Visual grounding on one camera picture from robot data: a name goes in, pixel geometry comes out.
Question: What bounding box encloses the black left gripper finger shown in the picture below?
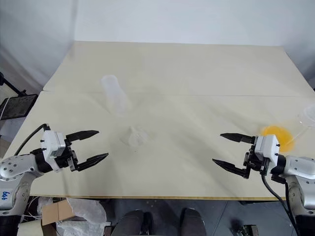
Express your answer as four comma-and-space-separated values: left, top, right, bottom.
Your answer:
64, 130, 100, 147
73, 152, 110, 172

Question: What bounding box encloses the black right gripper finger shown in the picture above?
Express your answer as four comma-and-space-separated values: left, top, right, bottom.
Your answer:
212, 158, 251, 179
219, 132, 258, 145

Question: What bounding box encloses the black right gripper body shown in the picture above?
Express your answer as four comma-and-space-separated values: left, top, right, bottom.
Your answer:
243, 145, 271, 176

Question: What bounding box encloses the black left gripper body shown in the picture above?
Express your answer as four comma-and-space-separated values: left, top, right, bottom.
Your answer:
54, 141, 79, 172

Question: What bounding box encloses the clear flask with orange liquid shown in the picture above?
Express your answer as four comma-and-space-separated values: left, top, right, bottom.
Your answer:
260, 103, 315, 152

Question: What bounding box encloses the clear cup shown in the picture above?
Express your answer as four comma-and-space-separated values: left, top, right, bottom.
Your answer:
122, 125, 149, 148

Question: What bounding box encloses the clear plastic bag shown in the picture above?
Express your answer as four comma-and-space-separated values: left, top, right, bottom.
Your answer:
38, 196, 107, 236

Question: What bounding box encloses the translucent plastic cylinder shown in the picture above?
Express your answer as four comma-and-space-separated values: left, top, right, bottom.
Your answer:
100, 74, 131, 114

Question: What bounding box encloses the brown cardboard box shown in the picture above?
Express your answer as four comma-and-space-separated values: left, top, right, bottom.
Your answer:
41, 199, 75, 226

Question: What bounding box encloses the dark rounded shape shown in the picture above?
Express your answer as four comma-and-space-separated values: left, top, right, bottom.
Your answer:
180, 207, 207, 236
115, 209, 153, 236

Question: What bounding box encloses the black flat panel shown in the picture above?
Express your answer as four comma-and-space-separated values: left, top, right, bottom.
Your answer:
0, 94, 38, 121

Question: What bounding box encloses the black stand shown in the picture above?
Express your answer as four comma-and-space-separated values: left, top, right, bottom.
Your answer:
0, 72, 28, 97

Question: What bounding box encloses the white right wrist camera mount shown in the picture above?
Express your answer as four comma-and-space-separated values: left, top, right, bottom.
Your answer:
253, 134, 282, 164

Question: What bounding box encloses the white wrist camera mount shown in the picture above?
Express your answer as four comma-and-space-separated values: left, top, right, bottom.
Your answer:
253, 134, 282, 164
40, 130, 67, 164

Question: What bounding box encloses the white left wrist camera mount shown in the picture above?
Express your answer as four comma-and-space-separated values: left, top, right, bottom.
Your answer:
40, 130, 67, 164

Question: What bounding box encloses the right robot arm with cables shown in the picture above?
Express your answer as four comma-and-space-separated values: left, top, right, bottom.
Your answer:
260, 172, 301, 236

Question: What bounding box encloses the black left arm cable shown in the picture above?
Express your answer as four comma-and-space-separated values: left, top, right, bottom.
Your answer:
14, 123, 51, 156

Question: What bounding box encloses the metal bracket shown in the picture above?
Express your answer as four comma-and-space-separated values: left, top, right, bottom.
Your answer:
231, 223, 259, 236

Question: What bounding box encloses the white cable bundle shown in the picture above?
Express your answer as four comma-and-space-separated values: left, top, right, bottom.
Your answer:
23, 195, 44, 222

